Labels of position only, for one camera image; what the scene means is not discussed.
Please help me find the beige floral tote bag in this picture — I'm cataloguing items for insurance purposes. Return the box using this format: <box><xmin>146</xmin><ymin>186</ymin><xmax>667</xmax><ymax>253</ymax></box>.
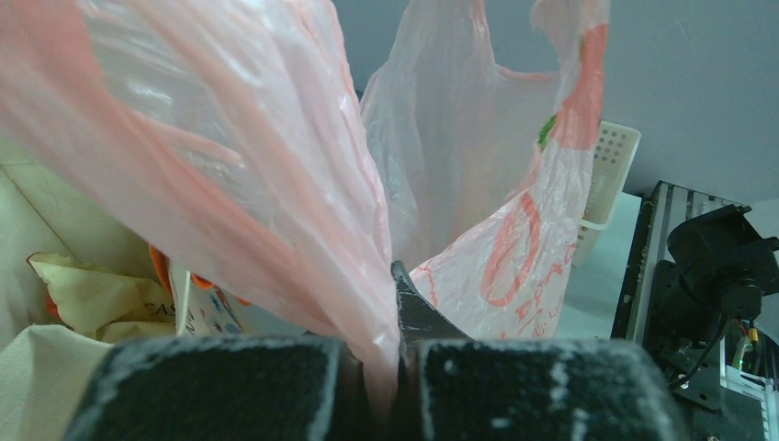
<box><xmin>0</xmin><ymin>140</ymin><xmax>306</xmax><ymax>441</ymax></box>

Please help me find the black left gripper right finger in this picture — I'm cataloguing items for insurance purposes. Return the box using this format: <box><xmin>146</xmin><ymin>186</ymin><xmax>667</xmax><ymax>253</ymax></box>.
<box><xmin>389</xmin><ymin>261</ymin><xmax>690</xmax><ymax>440</ymax></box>

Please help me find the white plastic basket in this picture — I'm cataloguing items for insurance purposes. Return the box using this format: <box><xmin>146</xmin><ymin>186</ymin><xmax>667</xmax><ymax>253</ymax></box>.
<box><xmin>571</xmin><ymin>121</ymin><xmax>641</xmax><ymax>266</ymax></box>

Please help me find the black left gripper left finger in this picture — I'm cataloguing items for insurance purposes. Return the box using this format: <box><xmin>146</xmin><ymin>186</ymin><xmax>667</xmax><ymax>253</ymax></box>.
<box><xmin>64</xmin><ymin>335</ymin><xmax>372</xmax><ymax>440</ymax></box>

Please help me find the red orange chip bag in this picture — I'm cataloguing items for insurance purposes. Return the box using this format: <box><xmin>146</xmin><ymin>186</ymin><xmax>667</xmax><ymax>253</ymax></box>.
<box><xmin>27</xmin><ymin>252</ymin><xmax>176</xmax><ymax>344</ymax></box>

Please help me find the pink plastic bag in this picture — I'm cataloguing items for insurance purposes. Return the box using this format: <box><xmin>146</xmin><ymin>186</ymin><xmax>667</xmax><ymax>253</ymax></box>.
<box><xmin>1</xmin><ymin>1</ymin><xmax>610</xmax><ymax>414</ymax></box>

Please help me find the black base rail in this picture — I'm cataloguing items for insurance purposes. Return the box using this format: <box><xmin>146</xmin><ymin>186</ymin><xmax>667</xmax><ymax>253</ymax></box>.
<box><xmin>610</xmin><ymin>179</ymin><xmax>779</xmax><ymax>441</ymax></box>

